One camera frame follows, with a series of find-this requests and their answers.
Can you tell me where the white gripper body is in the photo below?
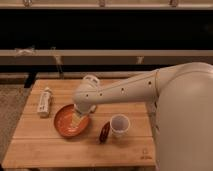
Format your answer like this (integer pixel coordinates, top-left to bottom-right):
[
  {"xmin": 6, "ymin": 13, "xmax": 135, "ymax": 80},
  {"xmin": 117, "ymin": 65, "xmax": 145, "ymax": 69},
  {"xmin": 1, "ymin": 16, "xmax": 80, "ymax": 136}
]
[{"xmin": 73, "ymin": 104, "xmax": 97, "ymax": 124}]

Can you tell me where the orange ceramic bowl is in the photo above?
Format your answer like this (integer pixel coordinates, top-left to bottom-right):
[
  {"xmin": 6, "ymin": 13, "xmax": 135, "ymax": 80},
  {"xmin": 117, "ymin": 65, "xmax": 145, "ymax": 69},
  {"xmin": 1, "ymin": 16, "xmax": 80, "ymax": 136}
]
[{"xmin": 54, "ymin": 104, "xmax": 90, "ymax": 138}]

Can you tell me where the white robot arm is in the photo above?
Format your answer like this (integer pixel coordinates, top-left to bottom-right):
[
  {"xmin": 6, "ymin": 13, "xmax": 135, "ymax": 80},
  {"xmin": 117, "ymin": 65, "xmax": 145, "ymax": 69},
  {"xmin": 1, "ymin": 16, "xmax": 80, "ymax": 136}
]
[{"xmin": 72, "ymin": 62, "xmax": 213, "ymax": 171}]

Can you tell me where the dark red snack packet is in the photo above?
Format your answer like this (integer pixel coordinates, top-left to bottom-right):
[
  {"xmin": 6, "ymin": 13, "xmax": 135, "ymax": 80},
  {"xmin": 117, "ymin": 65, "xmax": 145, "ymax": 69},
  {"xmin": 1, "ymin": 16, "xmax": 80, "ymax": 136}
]
[{"xmin": 99, "ymin": 122, "xmax": 110, "ymax": 143}]

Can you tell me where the clear plastic cup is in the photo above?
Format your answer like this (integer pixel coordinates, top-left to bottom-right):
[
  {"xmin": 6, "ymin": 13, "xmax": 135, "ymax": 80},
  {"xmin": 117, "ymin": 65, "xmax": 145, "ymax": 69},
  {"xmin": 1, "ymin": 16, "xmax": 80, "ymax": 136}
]
[{"xmin": 110, "ymin": 114, "xmax": 130, "ymax": 138}]

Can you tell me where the wooden table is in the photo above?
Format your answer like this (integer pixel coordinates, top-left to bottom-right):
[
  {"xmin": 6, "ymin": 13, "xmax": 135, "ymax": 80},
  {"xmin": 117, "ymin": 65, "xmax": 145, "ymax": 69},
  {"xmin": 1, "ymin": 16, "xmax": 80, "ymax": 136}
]
[{"xmin": 3, "ymin": 79, "xmax": 155, "ymax": 168}]

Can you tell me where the white plastic bottle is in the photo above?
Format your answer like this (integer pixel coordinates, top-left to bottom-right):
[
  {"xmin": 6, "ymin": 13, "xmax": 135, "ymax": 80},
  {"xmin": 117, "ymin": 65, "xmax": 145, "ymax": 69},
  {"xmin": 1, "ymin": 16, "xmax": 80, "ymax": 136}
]
[{"xmin": 37, "ymin": 87, "xmax": 52, "ymax": 118}]

